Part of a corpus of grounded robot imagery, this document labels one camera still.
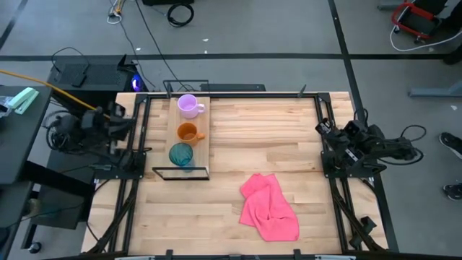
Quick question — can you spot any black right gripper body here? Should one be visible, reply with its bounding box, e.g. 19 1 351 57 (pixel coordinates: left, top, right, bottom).
337 119 369 163

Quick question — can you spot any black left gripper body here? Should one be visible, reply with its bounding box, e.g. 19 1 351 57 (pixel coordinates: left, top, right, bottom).
81 104 126 152

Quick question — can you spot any teal ribbed glass cup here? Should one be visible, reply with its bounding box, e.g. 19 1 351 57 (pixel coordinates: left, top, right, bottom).
168 142 194 168

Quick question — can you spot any orange mug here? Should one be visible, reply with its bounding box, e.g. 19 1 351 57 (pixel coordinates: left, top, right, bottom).
176 122 206 147

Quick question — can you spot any pale pink mug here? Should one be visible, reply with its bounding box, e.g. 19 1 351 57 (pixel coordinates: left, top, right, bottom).
177 94 206 120

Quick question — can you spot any black computer tower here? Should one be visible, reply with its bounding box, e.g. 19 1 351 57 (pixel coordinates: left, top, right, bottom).
47 53 148 109

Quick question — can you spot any black desk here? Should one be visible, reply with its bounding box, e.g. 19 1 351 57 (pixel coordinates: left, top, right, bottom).
0 85 53 186

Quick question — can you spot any mint green stapler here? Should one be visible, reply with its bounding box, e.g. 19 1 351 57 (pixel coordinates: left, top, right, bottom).
7 87 40 116

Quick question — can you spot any pink knitted cloth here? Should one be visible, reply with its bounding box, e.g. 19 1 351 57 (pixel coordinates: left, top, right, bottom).
239 173 300 242

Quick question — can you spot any person's black shoe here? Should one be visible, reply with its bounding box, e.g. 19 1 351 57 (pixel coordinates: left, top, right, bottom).
439 131 462 160
442 183 462 200

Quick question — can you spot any grey desk foot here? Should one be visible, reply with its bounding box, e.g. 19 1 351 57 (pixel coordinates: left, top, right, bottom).
409 79 462 98

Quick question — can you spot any black flat bar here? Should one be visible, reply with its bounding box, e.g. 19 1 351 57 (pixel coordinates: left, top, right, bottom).
200 83 266 92

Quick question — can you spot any red framed black cart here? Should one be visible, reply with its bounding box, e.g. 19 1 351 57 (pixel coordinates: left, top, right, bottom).
391 1 443 40

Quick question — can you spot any black aluminium table frame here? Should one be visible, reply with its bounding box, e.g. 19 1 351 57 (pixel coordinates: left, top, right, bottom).
85 92 390 254

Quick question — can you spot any wooden shelf with black frame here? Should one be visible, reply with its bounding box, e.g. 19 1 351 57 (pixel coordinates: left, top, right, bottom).
152 94 211 181

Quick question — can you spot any thick yellow cable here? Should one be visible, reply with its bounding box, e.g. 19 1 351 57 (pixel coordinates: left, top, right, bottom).
0 69 110 118

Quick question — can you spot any white floor cable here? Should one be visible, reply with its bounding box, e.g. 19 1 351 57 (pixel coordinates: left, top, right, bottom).
388 24 462 53

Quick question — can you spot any black coiled cable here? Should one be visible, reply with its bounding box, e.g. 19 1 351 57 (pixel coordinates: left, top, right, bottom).
167 2 195 28

